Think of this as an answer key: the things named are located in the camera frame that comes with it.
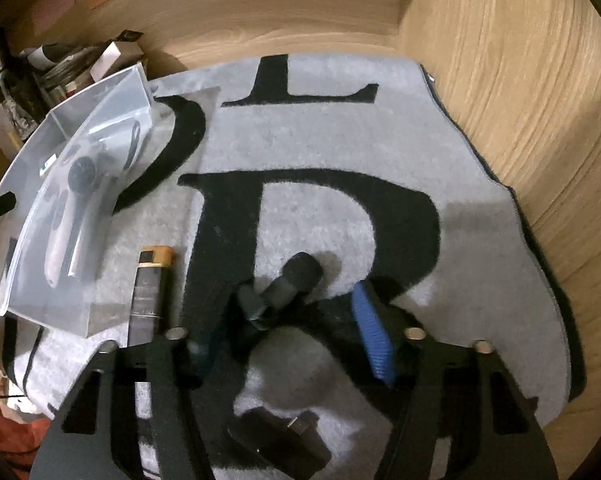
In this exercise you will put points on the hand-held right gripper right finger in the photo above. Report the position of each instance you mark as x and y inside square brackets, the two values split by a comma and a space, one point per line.
[373, 332]

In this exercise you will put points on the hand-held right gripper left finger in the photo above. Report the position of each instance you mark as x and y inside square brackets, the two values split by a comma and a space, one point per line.
[203, 357]

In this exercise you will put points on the clear plastic storage box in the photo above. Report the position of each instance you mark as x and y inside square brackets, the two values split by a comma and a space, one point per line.
[30, 160]

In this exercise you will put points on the white handheld massager device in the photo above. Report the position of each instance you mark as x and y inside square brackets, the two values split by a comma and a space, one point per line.
[63, 240]

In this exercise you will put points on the black and gold tube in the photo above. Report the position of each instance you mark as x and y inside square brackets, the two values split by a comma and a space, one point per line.
[148, 300]

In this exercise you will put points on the black foam-tipped microphone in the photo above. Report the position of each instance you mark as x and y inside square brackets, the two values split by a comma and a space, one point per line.
[295, 275]

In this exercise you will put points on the dark wine bottle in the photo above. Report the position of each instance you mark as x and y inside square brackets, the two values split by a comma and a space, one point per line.
[10, 85]

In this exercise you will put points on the stack of books and magazines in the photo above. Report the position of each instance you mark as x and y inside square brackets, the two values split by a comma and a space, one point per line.
[65, 67]

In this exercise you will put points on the small white box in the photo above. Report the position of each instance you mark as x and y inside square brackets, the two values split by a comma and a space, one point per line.
[109, 57]

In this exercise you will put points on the red cloth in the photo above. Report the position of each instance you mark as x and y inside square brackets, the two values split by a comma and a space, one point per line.
[5, 420]

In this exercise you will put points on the pink sticky note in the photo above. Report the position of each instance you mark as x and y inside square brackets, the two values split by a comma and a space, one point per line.
[55, 7]

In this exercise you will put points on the grey mat with black letters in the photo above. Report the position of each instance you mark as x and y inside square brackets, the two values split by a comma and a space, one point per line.
[305, 130]

